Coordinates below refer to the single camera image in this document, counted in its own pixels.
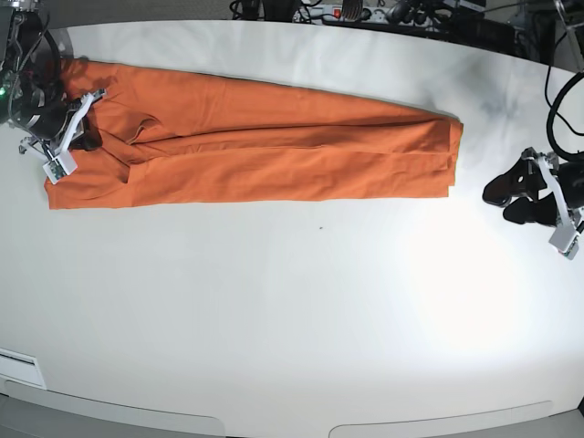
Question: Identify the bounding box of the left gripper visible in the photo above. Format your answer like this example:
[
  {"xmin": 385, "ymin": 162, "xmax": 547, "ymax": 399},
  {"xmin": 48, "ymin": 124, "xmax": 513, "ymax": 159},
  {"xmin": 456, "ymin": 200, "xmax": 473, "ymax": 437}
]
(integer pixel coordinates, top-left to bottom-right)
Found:
[{"xmin": 482, "ymin": 148, "xmax": 583, "ymax": 231}]

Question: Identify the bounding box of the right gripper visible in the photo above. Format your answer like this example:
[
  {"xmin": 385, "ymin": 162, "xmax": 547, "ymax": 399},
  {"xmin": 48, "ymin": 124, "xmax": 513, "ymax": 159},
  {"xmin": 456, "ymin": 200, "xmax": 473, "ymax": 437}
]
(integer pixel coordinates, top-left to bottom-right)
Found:
[{"xmin": 16, "ymin": 89, "xmax": 106, "ymax": 155}]

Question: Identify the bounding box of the orange T-shirt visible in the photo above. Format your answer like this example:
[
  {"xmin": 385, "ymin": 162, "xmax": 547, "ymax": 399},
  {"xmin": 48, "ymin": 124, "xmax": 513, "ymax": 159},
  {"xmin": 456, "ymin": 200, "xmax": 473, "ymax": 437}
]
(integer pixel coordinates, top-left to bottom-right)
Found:
[{"xmin": 46, "ymin": 59, "xmax": 463, "ymax": 209}]

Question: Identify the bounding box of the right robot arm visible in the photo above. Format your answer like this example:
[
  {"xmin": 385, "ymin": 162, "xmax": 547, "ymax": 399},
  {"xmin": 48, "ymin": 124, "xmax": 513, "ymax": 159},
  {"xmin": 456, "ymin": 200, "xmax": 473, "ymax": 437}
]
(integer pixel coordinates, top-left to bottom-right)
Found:
[{"xmin": 1, "ymin": 1, "xmax": 102, "ymax": 160}]

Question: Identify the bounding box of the black electronics box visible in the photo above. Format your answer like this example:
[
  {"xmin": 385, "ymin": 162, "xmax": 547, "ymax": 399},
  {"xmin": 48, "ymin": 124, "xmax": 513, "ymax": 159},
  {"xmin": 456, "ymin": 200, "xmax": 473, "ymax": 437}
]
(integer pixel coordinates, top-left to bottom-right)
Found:
[{"xmin": 450, "ymin": 17, "xmax": 516, "ymax": 54}]

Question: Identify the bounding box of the white paper label sheet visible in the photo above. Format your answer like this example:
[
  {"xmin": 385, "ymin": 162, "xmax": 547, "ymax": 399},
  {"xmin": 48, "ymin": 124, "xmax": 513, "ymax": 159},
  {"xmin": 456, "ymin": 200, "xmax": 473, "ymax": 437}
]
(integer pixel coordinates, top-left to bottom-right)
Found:
[{"xmin": 0, "ymin": 349, "xmax": 47, "ymax": 390}]

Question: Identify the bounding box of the white power strip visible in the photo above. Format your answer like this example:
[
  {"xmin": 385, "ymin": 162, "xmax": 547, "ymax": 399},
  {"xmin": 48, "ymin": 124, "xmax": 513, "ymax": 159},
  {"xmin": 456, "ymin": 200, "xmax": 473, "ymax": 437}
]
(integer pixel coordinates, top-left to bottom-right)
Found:
[{"xmin": 292, "ymin": 1, "xmax": 435, "ymax": 28}]

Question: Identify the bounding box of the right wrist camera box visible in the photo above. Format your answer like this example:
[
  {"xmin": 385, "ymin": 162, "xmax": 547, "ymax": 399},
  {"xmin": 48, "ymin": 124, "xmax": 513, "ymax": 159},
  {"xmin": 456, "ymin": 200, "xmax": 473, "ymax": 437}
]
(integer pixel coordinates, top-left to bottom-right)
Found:
[{"xmin": 42, "ymin": 151, "xmax": 78, "ymax": 184}]

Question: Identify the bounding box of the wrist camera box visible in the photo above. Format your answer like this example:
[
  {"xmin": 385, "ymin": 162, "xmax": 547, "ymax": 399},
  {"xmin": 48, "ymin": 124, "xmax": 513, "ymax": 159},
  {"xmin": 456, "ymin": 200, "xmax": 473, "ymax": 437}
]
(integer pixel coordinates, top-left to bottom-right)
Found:
[
  {"xmin": 42, "ymin": 151, "xmax": 78, "ymax": 184},
  {"xmin": 548, "ymin": 224, "xmax": 579, "ymax": 260}
]

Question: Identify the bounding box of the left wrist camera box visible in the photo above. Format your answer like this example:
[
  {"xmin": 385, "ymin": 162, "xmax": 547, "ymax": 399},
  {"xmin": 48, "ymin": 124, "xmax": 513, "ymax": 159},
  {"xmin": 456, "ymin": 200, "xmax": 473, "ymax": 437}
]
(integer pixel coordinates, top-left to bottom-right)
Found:
[{"xmin": 548, "ymin": 224, "xmax": 579, "ymax": 260}]

